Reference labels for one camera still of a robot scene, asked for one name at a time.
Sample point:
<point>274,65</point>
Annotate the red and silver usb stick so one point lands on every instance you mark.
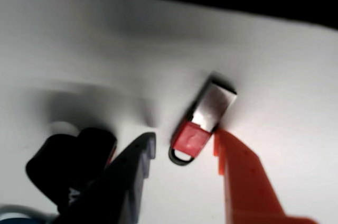
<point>211,105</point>

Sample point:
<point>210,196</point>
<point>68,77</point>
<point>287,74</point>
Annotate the black bike light red lens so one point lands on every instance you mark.
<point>66,160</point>

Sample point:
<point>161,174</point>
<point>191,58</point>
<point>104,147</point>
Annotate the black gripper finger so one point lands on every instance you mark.
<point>116,192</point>

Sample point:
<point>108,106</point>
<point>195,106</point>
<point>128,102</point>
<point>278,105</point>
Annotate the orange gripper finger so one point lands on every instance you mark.
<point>245,187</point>

